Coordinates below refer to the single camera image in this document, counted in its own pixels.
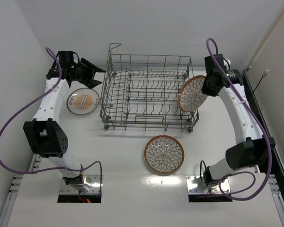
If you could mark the orange sunburst glass plate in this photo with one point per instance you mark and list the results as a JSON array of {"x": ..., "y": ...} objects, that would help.
[{"x": 83, "y": 101}]

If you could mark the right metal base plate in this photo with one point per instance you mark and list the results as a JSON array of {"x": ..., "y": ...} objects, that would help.
[{"x": 195, "y": 186}]

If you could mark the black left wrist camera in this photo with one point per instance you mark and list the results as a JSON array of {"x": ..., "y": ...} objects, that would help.
[{"x": 65, "y": 57}]

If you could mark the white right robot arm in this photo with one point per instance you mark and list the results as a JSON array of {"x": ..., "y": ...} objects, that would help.
[{"x": 253, "y": 145}]

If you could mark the grey wire dish rack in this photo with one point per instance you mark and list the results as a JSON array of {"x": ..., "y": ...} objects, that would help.
[{"x": 141, "y": 91}]

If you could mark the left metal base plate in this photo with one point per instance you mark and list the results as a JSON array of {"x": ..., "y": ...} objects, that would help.
[{"x": 86, "y": 184}]

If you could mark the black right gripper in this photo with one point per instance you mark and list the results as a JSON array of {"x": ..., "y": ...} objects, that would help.
[{"x": 208, "y": 86}]

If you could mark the metal base plate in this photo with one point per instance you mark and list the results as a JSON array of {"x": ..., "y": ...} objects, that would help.
[
  {"x": 195, "y": 186},
  {"x": 86, "y": 184}
]

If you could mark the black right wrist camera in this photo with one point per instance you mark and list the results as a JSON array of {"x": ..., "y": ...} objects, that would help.
[{"x": 234, "y": 76}]

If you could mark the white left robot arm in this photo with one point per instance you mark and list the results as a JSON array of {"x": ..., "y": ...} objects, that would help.
[{"x": 44, "y": 134}]

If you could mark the floral plate orange rim front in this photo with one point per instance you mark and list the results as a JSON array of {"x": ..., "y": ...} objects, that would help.
[{"x": 164, "y": 154}]

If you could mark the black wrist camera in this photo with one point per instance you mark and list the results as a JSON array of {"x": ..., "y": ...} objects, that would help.
[
  {"x": 234, "y": 76},
  {"x": 65, "y": 57}
]

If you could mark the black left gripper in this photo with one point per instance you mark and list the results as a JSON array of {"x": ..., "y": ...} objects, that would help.
[{"x": 84, "y": 73}]

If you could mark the floral plate orange rim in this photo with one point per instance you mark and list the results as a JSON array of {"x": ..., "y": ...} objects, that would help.
[
  {"x": 164, "y": 154},
  {"x": 190, "y": 97}
]

